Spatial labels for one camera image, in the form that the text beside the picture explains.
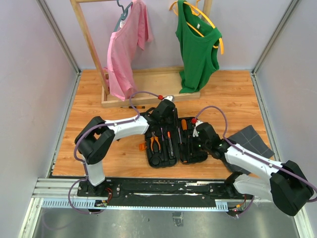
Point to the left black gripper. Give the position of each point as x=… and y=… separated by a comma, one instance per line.
x=175, y=115

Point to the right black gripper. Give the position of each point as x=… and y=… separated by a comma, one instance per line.
x=197, y=135

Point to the steel claw hammer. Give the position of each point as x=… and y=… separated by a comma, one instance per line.
x=162, y=134

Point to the small orange screwdriver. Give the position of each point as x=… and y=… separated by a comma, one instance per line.
x=186, y=132

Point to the orange handled pliers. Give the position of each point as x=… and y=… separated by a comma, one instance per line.
x=155, y=144

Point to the black plastic tool case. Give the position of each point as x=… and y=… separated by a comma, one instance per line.
x=163, y=159

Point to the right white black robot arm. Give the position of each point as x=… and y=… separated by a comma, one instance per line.
x=282, y=183

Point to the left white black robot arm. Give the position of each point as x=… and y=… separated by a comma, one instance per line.
x=93, y=143

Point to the wooden clothes rack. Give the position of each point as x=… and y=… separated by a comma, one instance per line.
x=161, y=81

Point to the thin black orange screwdriver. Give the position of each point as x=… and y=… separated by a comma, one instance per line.
x=132, y=107

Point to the grey folded cloth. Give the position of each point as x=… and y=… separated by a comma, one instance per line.
x=251, y=140

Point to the green tank top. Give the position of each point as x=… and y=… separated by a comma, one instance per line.
x=198, y=47

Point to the pink t-shirt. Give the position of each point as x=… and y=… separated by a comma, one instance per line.
x=133, y=32

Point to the grey clothes hanger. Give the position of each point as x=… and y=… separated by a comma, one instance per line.
x=124, y=14

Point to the orange clothes hanger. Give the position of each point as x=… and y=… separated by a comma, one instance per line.
x=205, y=17

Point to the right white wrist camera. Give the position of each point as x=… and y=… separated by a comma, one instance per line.
x=195, y=122

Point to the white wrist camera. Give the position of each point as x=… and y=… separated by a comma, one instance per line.
x=195, y=122
x=169, y=97

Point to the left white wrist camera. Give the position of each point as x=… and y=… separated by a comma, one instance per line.
x=169, y=97

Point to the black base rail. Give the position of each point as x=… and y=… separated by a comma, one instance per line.
x=161, y=192

